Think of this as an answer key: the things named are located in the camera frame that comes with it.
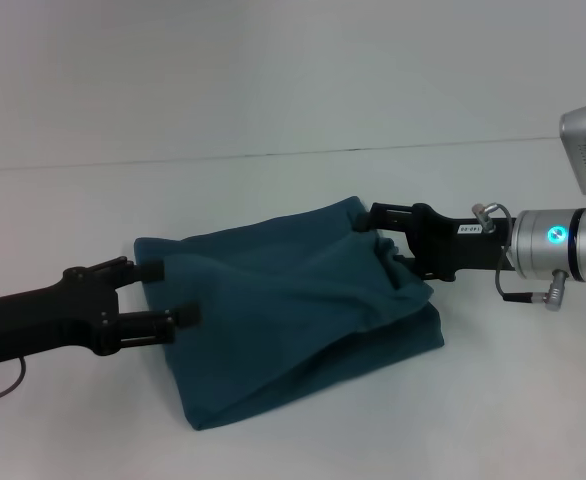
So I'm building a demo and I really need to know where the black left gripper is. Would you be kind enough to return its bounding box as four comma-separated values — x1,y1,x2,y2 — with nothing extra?
0,255,202,370

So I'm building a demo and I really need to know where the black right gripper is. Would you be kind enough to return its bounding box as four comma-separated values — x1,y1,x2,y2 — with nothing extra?
352,201,519,292

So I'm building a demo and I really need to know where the teal blue shirt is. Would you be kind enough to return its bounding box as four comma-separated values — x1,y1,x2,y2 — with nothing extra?
133,195,446,432

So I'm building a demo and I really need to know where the right gripper cable with plug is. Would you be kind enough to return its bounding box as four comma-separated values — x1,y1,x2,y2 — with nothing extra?
471,200,572,307

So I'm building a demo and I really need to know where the gripper cable with plug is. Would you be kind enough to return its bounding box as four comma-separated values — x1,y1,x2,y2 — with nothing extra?
471,200,572,307
0,286,28,406

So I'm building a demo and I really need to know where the left gripper cable with plug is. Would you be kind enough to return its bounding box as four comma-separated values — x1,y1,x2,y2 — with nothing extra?
0,286,28,406

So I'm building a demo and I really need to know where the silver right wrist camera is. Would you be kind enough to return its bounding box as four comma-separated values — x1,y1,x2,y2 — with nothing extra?
558,99,586,207

